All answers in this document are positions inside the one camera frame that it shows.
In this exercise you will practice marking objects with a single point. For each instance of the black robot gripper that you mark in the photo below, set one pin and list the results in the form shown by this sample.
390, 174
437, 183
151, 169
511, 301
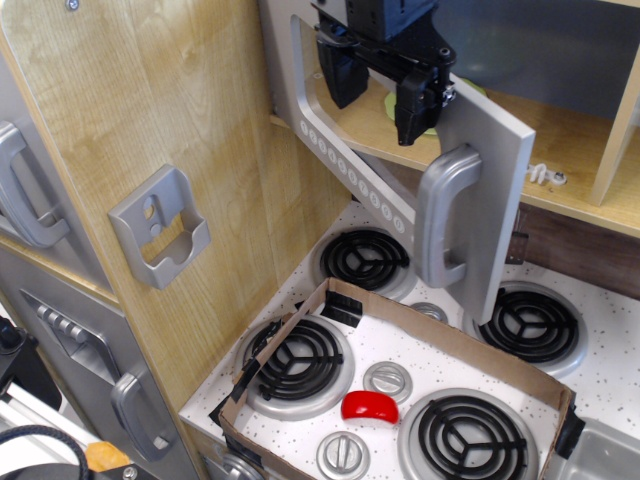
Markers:
397, 39

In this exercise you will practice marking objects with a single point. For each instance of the grey toy microwave door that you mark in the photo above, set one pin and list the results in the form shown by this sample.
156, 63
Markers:
449, 200

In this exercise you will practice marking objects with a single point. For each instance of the green plastic plate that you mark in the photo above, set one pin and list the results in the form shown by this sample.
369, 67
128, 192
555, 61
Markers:
391, 99

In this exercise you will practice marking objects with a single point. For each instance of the back left stove burner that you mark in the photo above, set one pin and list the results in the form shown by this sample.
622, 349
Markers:
367, 257

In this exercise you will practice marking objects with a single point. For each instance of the stove burner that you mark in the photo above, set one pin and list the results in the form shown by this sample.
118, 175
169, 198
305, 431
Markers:
460, 433
537, 325
308, 374
367, 257

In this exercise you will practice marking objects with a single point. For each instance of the white plastic door latch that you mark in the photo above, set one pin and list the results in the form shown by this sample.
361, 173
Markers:
540, 174

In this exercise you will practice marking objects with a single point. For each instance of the hanging metal spatula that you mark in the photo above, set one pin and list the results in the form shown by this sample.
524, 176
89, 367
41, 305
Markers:
518, 243

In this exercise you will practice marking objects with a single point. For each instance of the grey small stove knob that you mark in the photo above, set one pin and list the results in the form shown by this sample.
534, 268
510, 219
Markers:
432, 310

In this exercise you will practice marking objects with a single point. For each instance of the back right stove burner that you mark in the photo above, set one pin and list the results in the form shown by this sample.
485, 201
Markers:
537, 325

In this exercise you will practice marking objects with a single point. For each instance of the grey centre stove knob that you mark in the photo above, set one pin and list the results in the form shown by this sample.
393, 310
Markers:
389, 378

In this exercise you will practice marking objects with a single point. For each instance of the front left stove burner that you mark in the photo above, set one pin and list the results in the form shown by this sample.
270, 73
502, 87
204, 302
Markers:
308, 374

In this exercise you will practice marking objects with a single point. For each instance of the red plastic toy piece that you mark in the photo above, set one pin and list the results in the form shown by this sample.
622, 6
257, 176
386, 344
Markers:
370, 405

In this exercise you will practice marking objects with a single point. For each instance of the front right stove burner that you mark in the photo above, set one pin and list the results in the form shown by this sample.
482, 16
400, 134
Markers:
460, 433

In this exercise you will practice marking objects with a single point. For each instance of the grey front stove knob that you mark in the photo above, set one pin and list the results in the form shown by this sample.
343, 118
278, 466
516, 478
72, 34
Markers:
343, 455

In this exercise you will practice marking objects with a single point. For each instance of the grey ice dispenser panel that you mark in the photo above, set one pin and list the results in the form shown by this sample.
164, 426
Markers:
88, 349

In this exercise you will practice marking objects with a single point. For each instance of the grey oven knob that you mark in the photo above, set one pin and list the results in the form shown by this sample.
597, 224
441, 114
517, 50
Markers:
237, 468

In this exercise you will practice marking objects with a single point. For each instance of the silver sink basin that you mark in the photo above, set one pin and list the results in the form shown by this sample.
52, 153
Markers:
595, 451

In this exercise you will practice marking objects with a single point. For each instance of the brown cardboard frame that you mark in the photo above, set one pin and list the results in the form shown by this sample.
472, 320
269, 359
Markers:
437, 357

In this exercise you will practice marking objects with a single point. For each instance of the grey wall phone holder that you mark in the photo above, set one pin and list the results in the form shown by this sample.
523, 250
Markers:
150, 209

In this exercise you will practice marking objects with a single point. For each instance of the upper grey fridge handle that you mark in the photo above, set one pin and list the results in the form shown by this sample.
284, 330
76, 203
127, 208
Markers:
20, 218

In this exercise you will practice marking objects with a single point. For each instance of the grey fridge handle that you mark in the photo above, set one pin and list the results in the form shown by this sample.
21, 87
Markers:
123, 399
20, 218

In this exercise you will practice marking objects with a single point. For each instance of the lower grey fridge handle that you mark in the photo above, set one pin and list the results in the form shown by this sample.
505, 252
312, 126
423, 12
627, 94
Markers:
123, 399

